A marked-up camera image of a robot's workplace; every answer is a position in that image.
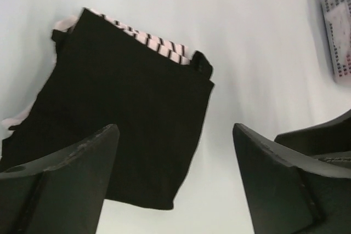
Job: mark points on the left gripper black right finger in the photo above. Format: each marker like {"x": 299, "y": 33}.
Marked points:
{"x": 289, "y": 192}

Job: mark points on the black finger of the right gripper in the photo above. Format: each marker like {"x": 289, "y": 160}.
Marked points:
{"x": 328, "y": 142}

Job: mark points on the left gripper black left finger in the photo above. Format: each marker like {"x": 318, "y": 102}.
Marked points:
{"x": 62, "y": 192}

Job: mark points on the black white striped tank top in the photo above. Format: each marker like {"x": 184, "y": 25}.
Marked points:
{"x": 176, "y": 52}

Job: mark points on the white plastic laundry basket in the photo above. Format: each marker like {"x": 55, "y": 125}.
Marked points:
{"x": 337, "y": 20}

